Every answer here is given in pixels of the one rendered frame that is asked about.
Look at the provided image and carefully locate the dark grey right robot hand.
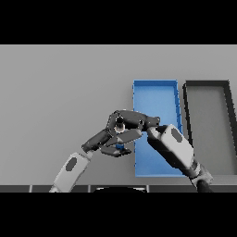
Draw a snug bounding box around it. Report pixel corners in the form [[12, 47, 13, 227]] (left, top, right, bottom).
[[106, 109, 162, 134]]

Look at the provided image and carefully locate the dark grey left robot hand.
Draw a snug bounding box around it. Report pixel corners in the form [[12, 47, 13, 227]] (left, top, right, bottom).
[[81, 128, 143, 158]]

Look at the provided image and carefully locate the blue bin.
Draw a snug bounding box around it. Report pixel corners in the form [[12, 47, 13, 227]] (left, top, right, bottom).
[[131, 79, 187, 179]]

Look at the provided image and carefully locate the dark grey bin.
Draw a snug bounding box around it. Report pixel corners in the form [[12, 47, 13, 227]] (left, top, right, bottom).
[[181, 80, 237, 178]]

